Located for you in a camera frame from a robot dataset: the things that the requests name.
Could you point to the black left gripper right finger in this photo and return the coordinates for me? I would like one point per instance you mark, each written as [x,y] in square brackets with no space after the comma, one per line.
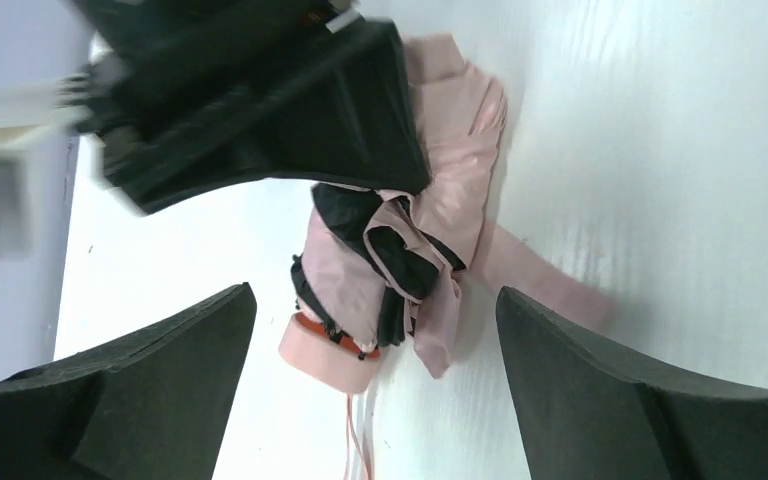
[591,408]

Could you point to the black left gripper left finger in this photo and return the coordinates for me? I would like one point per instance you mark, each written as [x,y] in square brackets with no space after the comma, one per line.
[152,404]

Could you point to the pink and black umbrella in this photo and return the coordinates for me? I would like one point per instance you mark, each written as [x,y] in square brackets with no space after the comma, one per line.
[380,265]

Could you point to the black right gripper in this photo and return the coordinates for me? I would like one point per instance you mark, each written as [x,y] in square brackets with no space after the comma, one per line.
[195,96]

